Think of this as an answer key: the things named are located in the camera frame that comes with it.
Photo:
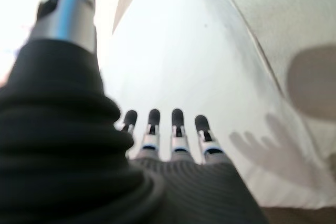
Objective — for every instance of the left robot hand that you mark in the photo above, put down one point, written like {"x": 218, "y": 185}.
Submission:
{"x": 60, "y": 140}

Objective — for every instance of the white bed sheet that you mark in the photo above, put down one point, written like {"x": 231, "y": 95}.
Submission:
{"x": 183, "y": 64}

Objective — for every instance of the brown bed frame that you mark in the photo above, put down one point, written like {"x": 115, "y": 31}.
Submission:
{"x": 302, "y": 216}

